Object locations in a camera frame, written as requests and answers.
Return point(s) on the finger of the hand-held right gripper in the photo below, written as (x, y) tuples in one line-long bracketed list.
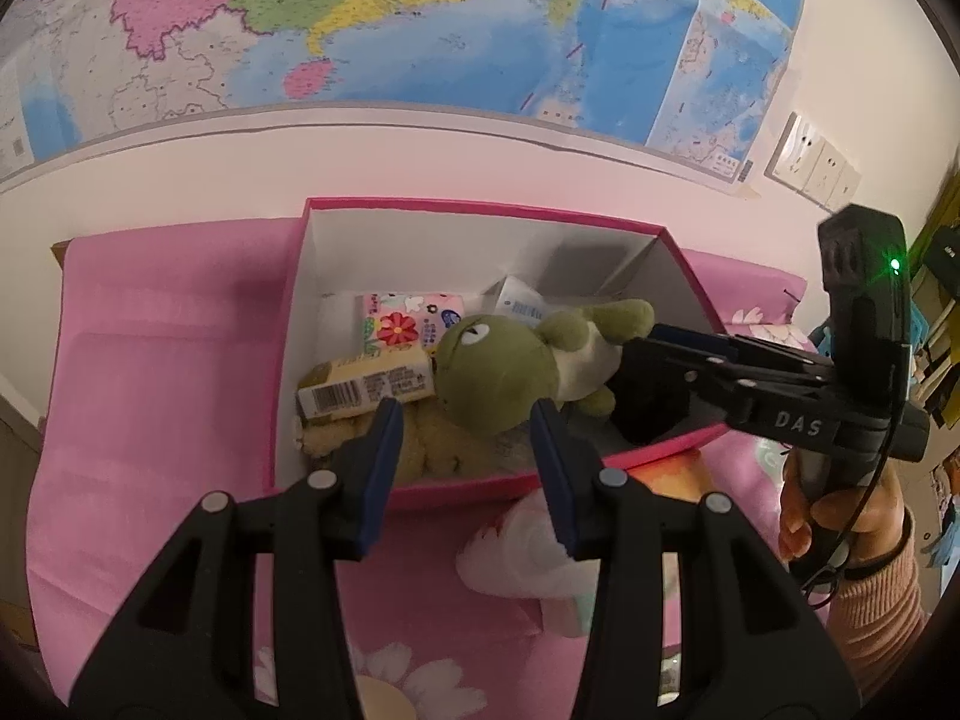
[(750, 360), (780, 418)]

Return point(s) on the green frog plush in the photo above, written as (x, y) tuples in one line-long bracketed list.
[(495, 367)]

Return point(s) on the person's right hand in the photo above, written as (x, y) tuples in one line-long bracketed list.
[(874, 521)]

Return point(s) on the colourful wall map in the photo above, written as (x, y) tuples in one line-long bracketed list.
[(450, 30)]

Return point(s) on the pastel soft tissue pack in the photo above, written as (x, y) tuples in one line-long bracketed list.
[(517, 547)]

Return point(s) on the white wall socket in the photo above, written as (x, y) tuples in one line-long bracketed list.
[(827, 171), (793, 154)]

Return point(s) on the pink printed bedsheet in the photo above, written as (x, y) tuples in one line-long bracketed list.
[(150, 390)]

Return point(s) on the yellow pocket tissue pack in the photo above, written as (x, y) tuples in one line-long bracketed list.
[(360, 386)]

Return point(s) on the clear plastic packet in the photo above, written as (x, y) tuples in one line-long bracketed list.
[(521, 304)]

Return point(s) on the beige teddy bear plush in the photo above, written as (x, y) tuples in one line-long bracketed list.
[(442, 454)]

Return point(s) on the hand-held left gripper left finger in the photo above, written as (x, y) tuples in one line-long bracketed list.
[(379, 480)]

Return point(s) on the pink floral pocket tissue pack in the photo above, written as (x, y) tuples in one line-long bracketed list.
[(397, 322)]

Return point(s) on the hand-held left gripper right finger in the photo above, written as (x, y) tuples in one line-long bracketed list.
[(555, 480)]

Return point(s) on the black bag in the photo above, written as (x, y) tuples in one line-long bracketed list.
[(945, 255)]

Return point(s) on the pink cardboard box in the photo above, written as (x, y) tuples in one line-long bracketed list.
[(420, 255)]

